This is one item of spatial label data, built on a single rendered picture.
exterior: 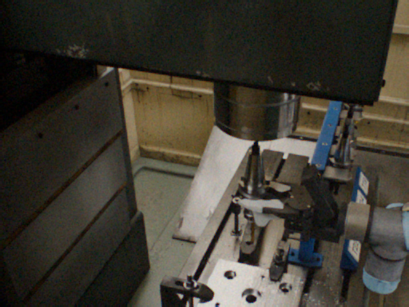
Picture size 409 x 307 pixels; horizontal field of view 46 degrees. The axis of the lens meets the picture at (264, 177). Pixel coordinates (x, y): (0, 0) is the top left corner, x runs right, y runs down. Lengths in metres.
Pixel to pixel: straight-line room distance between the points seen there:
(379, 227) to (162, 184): 1.46
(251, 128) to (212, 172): 1.20
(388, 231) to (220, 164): 1.18
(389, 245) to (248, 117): 0.37
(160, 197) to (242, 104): 1.41
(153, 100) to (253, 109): 1.45
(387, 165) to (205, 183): 0.75
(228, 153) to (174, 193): 0.32
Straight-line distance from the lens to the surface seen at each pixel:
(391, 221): 0.94
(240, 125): 0.81
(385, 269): 1.00
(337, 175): 1.20
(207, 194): 1.94
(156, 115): 2.24
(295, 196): 0.96
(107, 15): 0.77
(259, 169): 0.93
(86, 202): 1.25
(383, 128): 1.99
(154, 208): 2.10
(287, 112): 0.81
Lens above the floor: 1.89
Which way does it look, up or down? 35 degrees down
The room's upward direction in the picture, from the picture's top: 3 degrees clockwise
